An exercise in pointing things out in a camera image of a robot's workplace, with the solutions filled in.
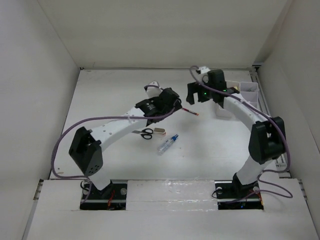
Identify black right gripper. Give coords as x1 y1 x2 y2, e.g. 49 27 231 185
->
186 78 216 104

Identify red gel pen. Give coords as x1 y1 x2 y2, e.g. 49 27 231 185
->
182 107 199 116

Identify beige eraser block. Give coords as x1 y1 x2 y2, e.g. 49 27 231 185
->
153 127 167 136

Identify black handled scissors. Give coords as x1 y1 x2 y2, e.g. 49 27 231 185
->
132 128 154 140

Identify clear glue bottle blue cap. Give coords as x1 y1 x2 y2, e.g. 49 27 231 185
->
157 134 179 156

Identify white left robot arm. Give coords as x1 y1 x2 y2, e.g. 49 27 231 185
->
68 87 182 199

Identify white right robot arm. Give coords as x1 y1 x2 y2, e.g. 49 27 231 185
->
186 69 289 202

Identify white divided organizer left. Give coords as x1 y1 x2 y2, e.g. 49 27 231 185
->
215 80 240 119

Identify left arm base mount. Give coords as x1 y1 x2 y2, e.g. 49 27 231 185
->
79 180 128 211

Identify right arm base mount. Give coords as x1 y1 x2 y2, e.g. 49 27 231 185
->
211 180 264 211

